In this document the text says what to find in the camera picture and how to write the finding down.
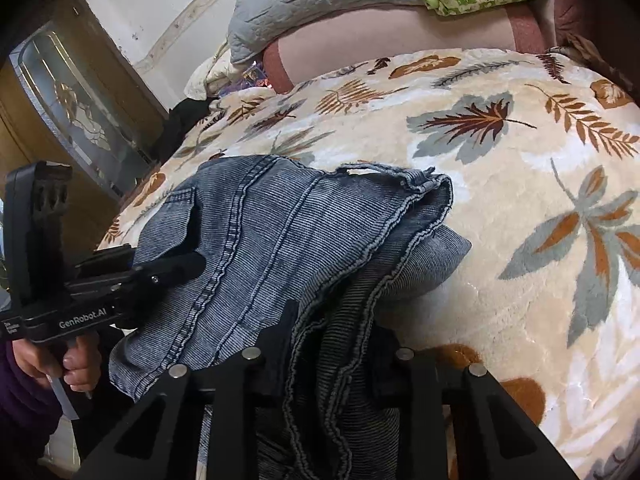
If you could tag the black cloth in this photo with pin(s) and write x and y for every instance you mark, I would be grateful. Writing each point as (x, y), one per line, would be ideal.
(182, 127)

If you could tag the grey quilted pillow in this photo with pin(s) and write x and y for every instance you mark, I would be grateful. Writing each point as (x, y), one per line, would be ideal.
(310, 5)

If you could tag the pink bed sheet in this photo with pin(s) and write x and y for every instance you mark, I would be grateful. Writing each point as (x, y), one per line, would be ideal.
(400, 35)

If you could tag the blue-grey ribbed pants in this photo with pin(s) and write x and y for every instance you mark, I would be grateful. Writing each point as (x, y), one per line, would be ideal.
(280, 240)

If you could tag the white crumpled cloth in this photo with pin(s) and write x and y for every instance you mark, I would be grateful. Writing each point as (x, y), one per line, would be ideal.
(215, 72)

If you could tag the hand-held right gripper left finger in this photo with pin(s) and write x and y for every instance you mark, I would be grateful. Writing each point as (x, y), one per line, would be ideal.
(280, 355)

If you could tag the person's left forearm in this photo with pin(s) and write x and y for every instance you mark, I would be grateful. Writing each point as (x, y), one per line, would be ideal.
(20, 410)

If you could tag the person's left hand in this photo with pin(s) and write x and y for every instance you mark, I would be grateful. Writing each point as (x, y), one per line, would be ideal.
(75, 365)

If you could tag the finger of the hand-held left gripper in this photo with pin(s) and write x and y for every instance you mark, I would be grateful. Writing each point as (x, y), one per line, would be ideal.
(175, 270)

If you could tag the brown quilted cushion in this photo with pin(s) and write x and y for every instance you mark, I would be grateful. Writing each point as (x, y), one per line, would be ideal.
(590, 5)

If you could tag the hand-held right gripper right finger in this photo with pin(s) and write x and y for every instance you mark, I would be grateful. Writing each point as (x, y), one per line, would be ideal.
(387, 360)

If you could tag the cream leaf-print blanket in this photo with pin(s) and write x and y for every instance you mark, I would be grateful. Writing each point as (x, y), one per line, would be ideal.
(500, 160)

